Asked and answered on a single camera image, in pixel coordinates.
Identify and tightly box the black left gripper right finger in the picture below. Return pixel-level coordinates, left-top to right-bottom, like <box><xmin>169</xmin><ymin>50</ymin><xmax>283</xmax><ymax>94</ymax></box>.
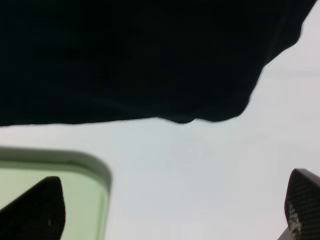
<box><xmin>278</xmin><ymin>168</ymin><xmax>320</xmax><ymax>240</ymax></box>

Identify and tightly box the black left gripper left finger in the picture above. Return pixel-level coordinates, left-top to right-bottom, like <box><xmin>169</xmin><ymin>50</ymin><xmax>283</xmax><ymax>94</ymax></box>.
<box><xmin>0</xmin><ymin>176</ymin><xmax>66</xmax><ymax>240</ymax></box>

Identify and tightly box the black short sleeve t-shirt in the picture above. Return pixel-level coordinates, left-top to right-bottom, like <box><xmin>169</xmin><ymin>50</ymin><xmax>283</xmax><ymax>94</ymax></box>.
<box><xmin>0</xmin><ymin>0</ymin><xmax>315</xmax><ymax>127</ymax></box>

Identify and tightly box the green plastic tray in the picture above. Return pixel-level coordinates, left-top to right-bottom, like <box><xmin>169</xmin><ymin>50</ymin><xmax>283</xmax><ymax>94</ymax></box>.
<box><xmin>0</xmin><ymin>147</ymin><xmax>112</xmax><ymax>240</ymax></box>

